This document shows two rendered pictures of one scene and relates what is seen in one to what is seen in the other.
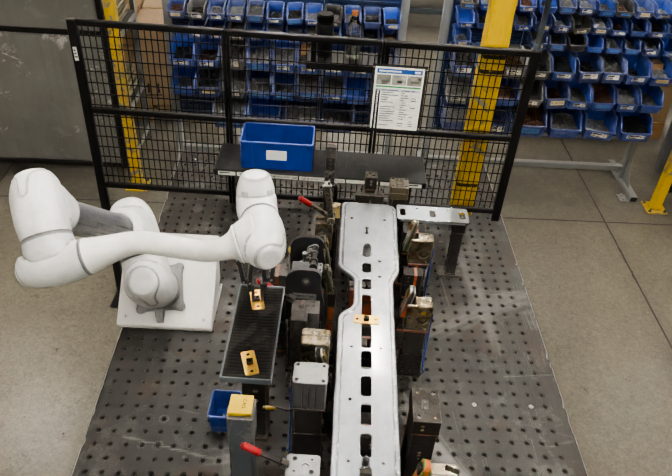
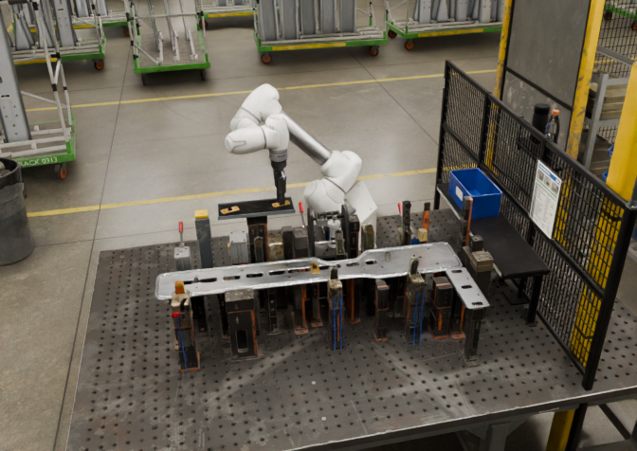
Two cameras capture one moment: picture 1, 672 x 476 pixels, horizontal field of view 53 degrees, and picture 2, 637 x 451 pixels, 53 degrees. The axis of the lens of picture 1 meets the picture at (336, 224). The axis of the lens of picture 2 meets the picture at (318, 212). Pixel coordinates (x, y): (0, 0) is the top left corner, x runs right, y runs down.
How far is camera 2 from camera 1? 2.78 m
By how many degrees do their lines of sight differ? 66
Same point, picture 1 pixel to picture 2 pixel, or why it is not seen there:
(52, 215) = (250, 103)
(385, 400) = (244, 283)
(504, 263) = (511, 397)
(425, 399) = (243, 293)
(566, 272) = not seen: outside the picture
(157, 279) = (313, 191)
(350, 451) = (203, 275)
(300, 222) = not seen: hidden behind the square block
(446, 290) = (441, 357)
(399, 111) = (544, 212)
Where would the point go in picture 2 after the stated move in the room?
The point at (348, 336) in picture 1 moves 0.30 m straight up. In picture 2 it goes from (295, 263) to (293, 206)
